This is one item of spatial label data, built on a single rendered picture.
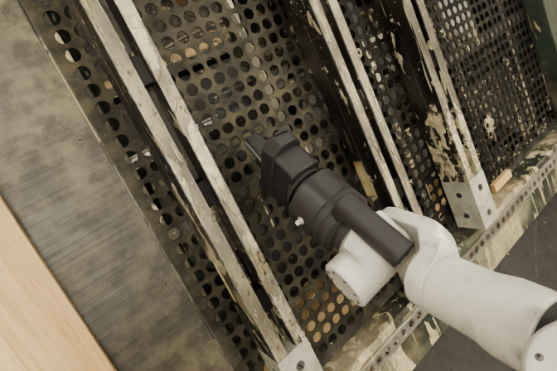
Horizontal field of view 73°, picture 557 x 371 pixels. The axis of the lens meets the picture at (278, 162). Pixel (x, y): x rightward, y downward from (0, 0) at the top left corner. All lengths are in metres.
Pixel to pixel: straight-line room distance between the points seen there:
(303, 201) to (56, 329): 0.35
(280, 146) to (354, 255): 0.17
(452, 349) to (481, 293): 1.49
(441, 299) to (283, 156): 0.26
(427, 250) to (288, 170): 0.20
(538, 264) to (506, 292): 1.90
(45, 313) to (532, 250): 2.12
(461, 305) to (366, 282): 0.12
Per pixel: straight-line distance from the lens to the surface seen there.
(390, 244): 0.44
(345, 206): 0.45
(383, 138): 0.73
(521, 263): 2.23
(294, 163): 0.51
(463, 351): 1.89
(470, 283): 0.39
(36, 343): 0.59
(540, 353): 0.32
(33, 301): 0.57
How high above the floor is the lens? 1.64
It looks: 45 degrees down
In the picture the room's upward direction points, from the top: straight up
